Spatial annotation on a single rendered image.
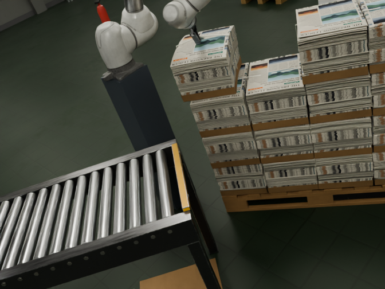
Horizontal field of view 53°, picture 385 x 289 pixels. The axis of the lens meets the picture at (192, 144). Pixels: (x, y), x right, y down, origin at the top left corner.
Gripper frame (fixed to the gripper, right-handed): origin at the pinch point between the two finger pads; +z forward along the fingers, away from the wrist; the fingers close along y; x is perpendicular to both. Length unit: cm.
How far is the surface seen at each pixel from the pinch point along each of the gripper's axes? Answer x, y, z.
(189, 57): -4.1, 16.4, -12.1
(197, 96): -5.3, 35.9, -4.0
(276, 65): 34.1, 26.3, 18.6
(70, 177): -61, 64, -45
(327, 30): 60, 16, -13
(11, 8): -652, -247, 635
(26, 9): -633, -247, 668
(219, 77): 8.6, 28.3, -8.1
